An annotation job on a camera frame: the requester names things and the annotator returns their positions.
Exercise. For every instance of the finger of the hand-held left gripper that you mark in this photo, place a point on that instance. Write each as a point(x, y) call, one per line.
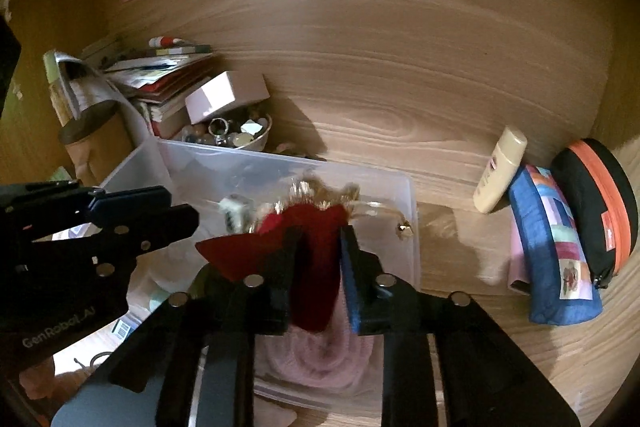
point(165, 224)
point(130, 202)

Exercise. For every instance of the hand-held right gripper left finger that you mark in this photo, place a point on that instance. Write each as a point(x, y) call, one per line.
point(280, 287)

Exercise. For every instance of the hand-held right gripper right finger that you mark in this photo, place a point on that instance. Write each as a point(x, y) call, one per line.
point(352, 302)

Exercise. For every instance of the red pouch with gold tassel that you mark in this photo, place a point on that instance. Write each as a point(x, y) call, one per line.
point(317, 247)

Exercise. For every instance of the clear plastic storage box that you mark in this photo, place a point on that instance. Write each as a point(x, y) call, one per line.
point(320, 177)

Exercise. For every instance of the brown round canister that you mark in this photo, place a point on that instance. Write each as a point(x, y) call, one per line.
point(95, 142)

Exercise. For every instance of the white bowl of trinkets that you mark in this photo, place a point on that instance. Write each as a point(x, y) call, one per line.
point(235, 134)

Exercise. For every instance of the stack of books and papers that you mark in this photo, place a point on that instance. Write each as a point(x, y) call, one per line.
point(160, 77)

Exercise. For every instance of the clear bottle with green cap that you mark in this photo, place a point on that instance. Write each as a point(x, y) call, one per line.
point(55, 92)

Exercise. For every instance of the small white box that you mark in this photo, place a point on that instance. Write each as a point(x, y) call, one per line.
point(225, 97)

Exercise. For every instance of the red and white pen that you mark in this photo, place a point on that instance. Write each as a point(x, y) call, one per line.
point(167, 42)

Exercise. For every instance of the pink flat case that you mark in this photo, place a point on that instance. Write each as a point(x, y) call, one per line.
point(517, 257)

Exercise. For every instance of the cream lotion bottle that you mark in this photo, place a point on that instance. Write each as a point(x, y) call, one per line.
point(500, 167)

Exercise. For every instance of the blue patchwork pouch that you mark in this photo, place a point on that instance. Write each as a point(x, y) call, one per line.
point(555, 257)

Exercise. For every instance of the black orange zip case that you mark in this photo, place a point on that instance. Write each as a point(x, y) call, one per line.
point(595, 187)

